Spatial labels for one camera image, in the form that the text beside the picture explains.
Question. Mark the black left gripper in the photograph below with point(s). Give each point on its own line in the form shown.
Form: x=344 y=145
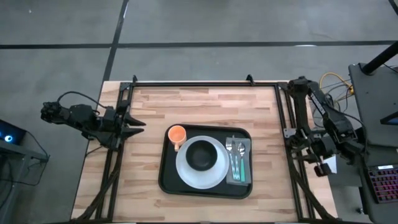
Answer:
x=113 y=127

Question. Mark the black device with blue light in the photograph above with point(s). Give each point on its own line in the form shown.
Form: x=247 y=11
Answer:
x=9 y=133

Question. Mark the silver metal bracket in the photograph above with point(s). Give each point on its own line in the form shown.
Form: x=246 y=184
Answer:
x=289 y=132

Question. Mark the black aluminium rig frame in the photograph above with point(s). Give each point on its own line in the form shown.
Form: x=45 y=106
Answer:
x=202 y=84

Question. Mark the laptop screen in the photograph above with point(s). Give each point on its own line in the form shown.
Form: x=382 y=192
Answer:
x=390 y=119

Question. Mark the pink backlit keyboard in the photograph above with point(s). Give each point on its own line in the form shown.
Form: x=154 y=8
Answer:
x=385 y=185

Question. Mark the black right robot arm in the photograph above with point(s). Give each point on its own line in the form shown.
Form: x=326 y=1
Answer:
x=320 y=104

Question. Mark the grey cloth napkin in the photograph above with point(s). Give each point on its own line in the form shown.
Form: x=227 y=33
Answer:
x=248 y=155

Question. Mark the white plate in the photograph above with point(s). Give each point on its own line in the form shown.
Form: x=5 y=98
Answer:
x=202 y=179

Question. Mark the beige ceramic mug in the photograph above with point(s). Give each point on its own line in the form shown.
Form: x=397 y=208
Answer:
x=177 y=135

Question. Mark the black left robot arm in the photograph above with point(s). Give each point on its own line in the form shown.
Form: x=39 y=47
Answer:
x=77 y=116

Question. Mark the black pole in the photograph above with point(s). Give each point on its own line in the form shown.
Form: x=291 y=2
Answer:
x=381 y=57

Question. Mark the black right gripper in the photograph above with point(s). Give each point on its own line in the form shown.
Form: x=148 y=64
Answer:
x=329 y=147

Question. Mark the grey side desk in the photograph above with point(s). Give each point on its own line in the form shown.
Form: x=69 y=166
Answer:
x=373 y=102

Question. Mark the black serving tray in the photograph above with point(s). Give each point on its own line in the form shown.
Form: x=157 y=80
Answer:
x=168 y=183

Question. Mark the black bowl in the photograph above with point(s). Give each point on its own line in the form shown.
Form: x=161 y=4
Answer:
x=201 y=155

